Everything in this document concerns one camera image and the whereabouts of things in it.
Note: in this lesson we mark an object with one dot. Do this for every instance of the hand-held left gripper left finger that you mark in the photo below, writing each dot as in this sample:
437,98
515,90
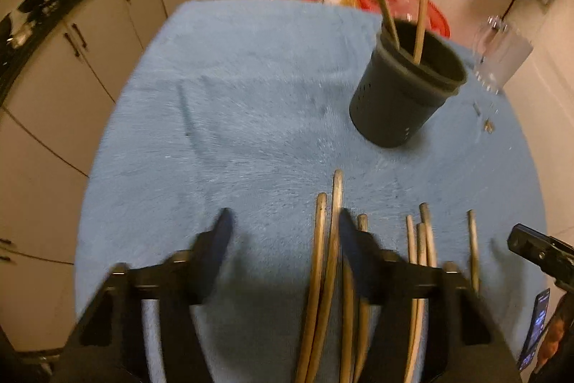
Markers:
223,232

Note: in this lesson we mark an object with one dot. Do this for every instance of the clear glass pitcher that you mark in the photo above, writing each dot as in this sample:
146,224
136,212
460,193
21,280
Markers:
506,51

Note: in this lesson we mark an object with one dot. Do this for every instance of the dark grey utensil holder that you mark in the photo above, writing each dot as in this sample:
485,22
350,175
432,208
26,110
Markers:
390,109

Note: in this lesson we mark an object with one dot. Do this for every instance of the blue fleece table cloth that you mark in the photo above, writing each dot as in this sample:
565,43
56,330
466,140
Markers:
246,96

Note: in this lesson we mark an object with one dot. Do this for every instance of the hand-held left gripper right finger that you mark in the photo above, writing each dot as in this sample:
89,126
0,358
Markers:
352,239

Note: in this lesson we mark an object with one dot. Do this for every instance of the smartphone with lit screen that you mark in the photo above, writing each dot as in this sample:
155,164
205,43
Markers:
536,329

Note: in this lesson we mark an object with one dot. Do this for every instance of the small pale scrap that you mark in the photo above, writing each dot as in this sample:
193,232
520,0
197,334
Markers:
489,126

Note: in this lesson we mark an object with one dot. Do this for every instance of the bunch of wooden chopsticks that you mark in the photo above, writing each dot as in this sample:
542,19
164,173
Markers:
334,230

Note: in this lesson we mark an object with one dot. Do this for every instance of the dark reddish cloth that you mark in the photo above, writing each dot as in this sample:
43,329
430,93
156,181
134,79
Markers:
558,331

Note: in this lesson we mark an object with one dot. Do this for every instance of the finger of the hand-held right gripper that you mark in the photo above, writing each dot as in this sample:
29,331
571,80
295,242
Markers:
531,244

